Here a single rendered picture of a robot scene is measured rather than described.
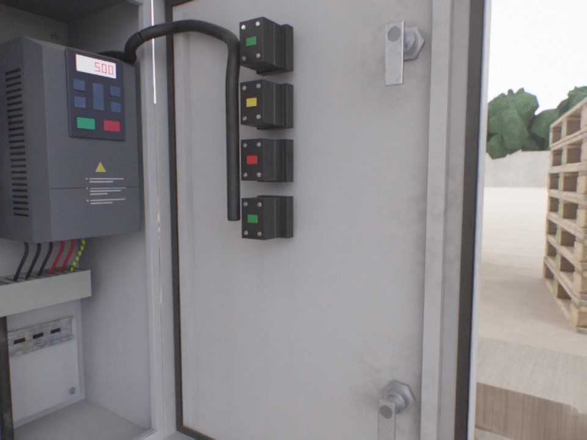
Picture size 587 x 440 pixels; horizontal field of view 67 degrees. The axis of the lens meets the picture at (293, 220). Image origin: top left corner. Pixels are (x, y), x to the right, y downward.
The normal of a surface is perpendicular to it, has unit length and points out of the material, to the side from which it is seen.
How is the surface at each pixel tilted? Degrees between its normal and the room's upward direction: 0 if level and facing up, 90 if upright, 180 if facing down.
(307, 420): 90
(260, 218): 90
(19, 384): 90
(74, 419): 0
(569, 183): 90
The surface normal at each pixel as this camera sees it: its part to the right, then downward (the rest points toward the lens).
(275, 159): 0.83, 0.05
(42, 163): -0.40, 0.09
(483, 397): -0.58, 0.06
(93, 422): 0.00, -1.00
